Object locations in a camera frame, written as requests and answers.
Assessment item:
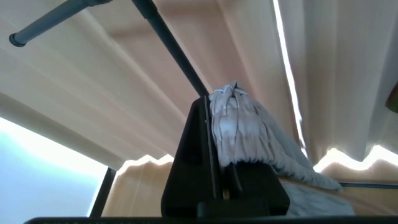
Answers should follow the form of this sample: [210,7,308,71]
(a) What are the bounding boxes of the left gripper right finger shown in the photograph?
[228,160,290,217]

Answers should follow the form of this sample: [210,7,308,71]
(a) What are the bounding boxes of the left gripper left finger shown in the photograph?
[160,95,223,218]

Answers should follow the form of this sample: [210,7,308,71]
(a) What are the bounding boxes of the pale grey garment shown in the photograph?
[208,81,355,217]

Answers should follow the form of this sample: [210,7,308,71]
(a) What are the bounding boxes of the green printed shirt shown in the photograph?
[384,81,398,113]

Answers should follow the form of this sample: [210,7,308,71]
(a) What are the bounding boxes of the black clothes rack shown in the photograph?
[8,0,398,190]

